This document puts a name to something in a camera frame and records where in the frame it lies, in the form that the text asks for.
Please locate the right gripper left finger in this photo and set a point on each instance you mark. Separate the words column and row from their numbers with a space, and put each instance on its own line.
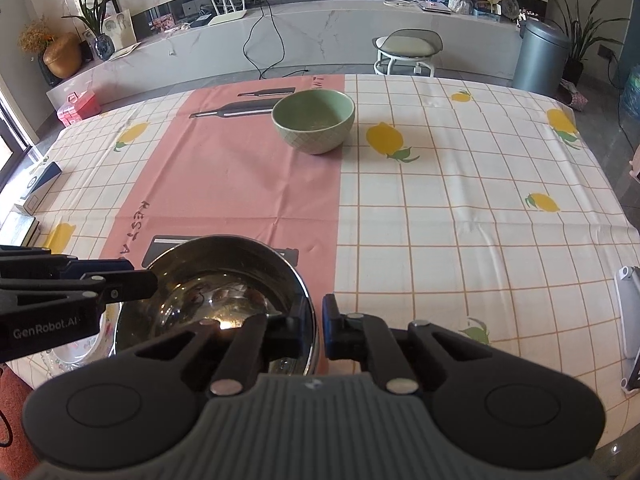
column 255, row 344

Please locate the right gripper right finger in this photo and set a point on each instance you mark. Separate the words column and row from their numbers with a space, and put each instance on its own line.
column 369, row 341

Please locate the orange steel bowl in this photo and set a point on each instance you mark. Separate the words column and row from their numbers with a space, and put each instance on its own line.
column 225, row 278

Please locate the blue white box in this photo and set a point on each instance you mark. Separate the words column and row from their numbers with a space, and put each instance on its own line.
column 34, row 183

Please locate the pink placemat with print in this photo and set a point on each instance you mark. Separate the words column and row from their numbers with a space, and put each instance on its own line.
column 235, row 175

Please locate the pink storage box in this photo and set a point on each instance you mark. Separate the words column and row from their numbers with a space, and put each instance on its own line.
column 78, row 107

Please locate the green ceramic bowl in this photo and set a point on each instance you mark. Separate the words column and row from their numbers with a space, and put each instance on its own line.
column 314, row 121

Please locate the brown round vase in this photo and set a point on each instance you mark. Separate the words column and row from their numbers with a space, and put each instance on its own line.
column 63, row 56

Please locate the white device at table edge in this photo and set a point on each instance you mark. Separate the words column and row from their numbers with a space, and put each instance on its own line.
column 626, row 283

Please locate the blue glass vase plant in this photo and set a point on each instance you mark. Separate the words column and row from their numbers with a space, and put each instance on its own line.
column 93, row 14

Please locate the white round stool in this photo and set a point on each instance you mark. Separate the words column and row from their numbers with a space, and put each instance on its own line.
column 409, row 45

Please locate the white wifi router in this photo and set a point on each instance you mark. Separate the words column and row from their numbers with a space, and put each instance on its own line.
column 227, row 11

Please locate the grey metal trash can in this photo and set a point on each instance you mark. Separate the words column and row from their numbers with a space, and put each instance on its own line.
column 543, row 55

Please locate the potted green plant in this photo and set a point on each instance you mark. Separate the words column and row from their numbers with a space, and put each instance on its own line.
column 583, row 31

